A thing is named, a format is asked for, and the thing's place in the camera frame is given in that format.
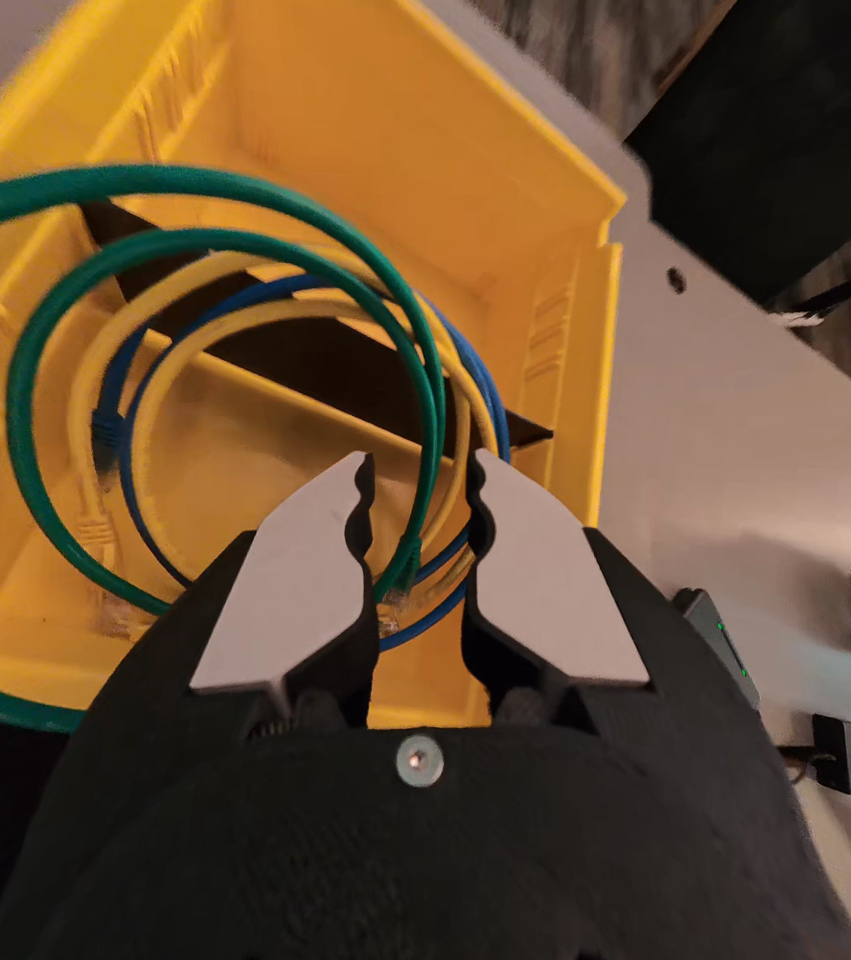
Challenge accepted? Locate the yellow plastic bin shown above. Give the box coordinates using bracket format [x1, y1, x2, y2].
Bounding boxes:
[0, 0, 628, 732]

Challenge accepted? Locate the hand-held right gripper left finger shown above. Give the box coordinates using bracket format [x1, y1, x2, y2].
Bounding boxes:
[189, 450, 382, 695]

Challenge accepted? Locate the black network switch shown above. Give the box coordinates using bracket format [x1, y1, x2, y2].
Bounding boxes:
[671, 588, 762, 711]

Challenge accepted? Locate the yellow ethernet cable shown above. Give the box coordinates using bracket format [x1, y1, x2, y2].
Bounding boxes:
[69, 251, 502, 639]

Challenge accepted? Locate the dark cabinet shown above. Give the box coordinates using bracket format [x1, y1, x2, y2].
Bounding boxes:
[624, 0, 851, 303]

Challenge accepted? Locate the green ethernet cable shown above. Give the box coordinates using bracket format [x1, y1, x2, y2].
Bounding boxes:
[0, 165, 448, 732]

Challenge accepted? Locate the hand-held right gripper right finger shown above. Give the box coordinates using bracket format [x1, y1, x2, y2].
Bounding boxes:
[463, 447, 659, 687]

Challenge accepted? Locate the black bin divider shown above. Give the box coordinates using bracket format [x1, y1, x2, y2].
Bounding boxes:
[80, 198, 554, 451]

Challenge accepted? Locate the blue ethernet cable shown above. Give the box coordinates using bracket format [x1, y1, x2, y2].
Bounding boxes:
[91, 273, 511, 650]

